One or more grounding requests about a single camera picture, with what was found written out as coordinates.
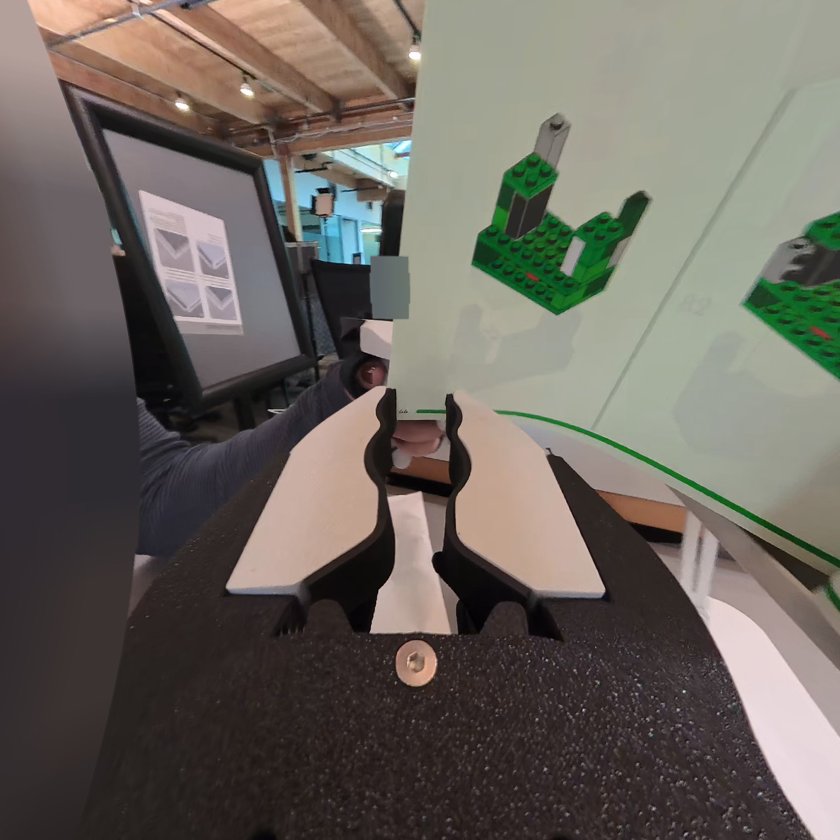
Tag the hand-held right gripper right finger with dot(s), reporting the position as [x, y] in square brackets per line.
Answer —
[518, 512]

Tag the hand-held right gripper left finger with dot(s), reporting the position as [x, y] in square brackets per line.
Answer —
[315, 512]

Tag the white paper sheet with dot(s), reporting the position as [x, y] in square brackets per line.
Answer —
[410, 558]

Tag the green brick instruction booklet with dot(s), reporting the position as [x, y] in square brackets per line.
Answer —
[590, 98]

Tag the person's left forearm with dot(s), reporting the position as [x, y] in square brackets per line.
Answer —
[229, 459]

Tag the light grey desk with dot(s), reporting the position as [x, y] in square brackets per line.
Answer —
[664, 561]

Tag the person's left hand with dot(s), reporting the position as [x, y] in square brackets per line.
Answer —
[420, 438]

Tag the black mesh office chair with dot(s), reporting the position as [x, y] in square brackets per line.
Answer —
[334, 295]

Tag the studio light panel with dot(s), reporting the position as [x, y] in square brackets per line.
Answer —
[323, 203]

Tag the white printed sheet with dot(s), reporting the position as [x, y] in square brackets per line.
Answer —
[190, 262]

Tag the black framed display board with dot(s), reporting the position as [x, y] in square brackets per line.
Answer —
[197, 170]

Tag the ceiling spot lamp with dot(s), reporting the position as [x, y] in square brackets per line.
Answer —
[415, 49]
[246, 85]
[182, 102]

